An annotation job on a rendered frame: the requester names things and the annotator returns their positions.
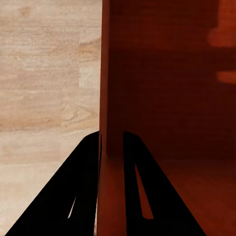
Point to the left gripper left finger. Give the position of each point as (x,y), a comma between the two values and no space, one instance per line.
(67,205)

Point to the storage box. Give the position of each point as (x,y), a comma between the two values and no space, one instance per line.
(168,75)

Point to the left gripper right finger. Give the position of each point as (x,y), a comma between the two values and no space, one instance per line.
(171,215)

